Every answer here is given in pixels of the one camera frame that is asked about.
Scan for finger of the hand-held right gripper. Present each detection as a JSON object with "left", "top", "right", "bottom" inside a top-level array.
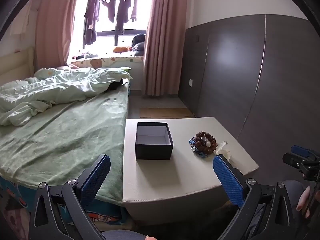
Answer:
[{"left": 282, "top": 144, "right": 320, "bottom": 171}]

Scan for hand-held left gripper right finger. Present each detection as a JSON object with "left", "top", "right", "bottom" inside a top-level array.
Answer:
[{"left": 212, "top": 154, "right": 300, "bottom": 240}]

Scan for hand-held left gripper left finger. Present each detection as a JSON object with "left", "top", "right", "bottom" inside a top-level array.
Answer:
[{"left": 28, "top": 154, "right": 111, "bottom": 240}]

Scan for white tissue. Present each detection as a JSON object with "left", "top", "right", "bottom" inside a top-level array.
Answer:
[{"left": 214, "top": 141, "right": 233, "bottom": 160}]

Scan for brown bead bracelet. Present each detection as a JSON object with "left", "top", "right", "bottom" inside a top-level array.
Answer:
[{"left": 194, "top": 131, "right": 217, "bottom": 155}]

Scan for blue bead bracelet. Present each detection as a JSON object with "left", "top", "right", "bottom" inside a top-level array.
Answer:
[{"left": 189, "top": 136, "right": 213, "bottom": 158}]

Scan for black box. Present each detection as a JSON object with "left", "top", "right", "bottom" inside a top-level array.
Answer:
[{"left": 135, "top": 122, "right": 174, "bottom": 160}]

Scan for person's right hand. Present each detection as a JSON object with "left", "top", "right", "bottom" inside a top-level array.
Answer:
[{"left": 296, "top": 187, "right": 316, "bottom": 219}]

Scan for person's leg in grey trousers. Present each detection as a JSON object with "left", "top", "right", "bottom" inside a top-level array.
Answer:
[{"left": 284, "top": 180, "right": 307, "bottom": 205}]

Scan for white low table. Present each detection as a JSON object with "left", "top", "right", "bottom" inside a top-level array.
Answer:
[{"left": 122, "top": 117, "right": 260, "bottom": 222}]

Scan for bed with green sheet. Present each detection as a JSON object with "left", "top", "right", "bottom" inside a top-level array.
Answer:
[{"left": 0, "top": 80, "right": 130, "bottom": 230}]

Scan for light green duvet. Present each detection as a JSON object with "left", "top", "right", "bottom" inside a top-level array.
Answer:
[{"left": 0, "top": 66, "right": 133, "bottom": 127}]

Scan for printed window seat cushion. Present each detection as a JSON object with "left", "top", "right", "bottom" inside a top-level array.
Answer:
[{"left": 71, "top": 56, "right": 144, "bottom": 70}]

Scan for dark clothes on sill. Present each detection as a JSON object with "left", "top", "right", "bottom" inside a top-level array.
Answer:
[{"left": 72, "top": 52, "right": 99, "bottom": 60}]

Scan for grey cushion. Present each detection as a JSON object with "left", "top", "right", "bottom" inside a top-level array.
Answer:
[{"left": 132, "top": 42, "right": 145, "bottom": 57}]

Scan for beige headboard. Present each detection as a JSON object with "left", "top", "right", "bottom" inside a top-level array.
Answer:
[{"left": 0, "top": 47, "right": 35, "bottom": 85}]

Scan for dark blue cushion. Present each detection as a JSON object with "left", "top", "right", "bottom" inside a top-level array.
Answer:
[{"left": 132, "top": 33, "right": 146, "bottom": 44}]

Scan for pink curtain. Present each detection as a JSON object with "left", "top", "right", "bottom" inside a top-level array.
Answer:
[
  {"left": 143, "top": 0, "right": 189, "bottom": 97},
  {"left": 35, "top": 0, "right": 84, "bottom": 69}
]

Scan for long dark hanging garment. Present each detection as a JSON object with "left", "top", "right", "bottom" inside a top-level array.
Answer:
[{"left": 84, "top": 0, "right": 100, "bottom": 45}]

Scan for pale hanging cloth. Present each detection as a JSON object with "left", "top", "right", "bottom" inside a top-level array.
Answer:
[{"left": 11, "top": 4, "right": 34, "bottom": 35}]

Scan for window with dark frame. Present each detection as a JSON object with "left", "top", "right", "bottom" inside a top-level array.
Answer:
[{"left": 72, "top": 0, "right": 153, "bottom": 58}]

